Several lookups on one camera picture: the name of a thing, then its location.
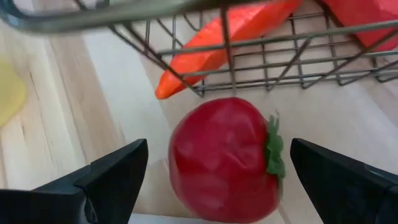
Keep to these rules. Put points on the orange toy carrot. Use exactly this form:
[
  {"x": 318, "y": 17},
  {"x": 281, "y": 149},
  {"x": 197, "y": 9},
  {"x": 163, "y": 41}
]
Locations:
[
  {"x": 367, "y": 18},
  {"x": 205, "y": 46}
]

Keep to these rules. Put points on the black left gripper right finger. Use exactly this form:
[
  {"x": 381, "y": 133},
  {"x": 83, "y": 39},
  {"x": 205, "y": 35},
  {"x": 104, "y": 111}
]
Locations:
[{"x": 342, "y": 186}]

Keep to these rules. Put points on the yellow translucent plastic bin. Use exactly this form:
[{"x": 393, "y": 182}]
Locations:
[{"x": 9, "y": 93}]

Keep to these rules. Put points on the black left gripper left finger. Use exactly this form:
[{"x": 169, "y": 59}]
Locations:
[{"x": 102, "y": 186}]

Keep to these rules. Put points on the red strawberry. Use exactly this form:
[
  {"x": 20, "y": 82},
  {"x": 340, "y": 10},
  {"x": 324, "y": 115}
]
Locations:
[{"x": 217, "y": 155}]

